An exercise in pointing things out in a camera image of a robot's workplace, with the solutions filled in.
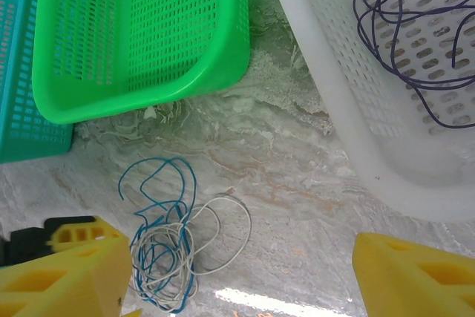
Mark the green plastic basket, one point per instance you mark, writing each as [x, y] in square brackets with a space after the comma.
[222, 53]

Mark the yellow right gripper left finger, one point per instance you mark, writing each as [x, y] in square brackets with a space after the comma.
[81, 280]

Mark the white plastic basket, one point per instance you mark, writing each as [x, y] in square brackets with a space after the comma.
[334, 90]

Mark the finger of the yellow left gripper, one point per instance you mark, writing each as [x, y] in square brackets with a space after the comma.
[85, 229]

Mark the teal plastic basket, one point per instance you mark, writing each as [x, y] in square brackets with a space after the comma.
[33, 120]

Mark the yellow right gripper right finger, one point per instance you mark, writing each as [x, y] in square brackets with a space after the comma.
[408, 280]

